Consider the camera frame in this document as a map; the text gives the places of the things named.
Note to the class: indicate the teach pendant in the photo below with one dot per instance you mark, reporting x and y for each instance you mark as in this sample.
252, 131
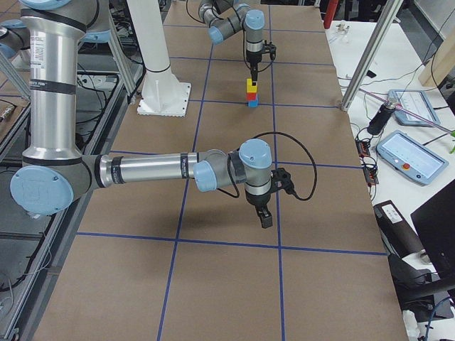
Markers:
411, 158
415, 101

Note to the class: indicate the black monitor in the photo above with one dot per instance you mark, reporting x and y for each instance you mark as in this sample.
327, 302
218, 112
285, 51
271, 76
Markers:
434, 222

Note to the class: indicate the aluminium frame post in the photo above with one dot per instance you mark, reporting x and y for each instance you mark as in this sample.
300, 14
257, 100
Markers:
381, 28

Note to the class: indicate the black cylinder device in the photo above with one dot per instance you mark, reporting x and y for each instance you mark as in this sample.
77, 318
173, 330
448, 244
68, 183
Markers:
381, 118

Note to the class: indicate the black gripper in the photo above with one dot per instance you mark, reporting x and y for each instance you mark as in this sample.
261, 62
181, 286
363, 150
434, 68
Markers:
257, 201
253, 58

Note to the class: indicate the yellow wooden block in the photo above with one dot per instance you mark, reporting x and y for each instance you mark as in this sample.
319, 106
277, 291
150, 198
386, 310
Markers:
251, 86

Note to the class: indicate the red wooden block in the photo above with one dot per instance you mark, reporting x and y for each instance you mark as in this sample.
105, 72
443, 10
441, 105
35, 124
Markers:
251, 96

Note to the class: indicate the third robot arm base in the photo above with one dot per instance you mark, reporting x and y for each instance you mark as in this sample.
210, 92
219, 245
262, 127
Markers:
15, 43

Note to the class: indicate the far teach pendant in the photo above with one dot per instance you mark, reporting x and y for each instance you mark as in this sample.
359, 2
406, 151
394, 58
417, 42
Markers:
415, 101

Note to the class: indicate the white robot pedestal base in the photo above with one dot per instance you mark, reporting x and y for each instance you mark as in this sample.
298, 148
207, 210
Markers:
162, 93

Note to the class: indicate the near teach pendant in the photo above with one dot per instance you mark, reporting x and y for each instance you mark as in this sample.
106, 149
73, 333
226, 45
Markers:
411, 158

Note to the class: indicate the red fire extinguisher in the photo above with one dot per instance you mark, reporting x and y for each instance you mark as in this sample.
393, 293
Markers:
330, 13

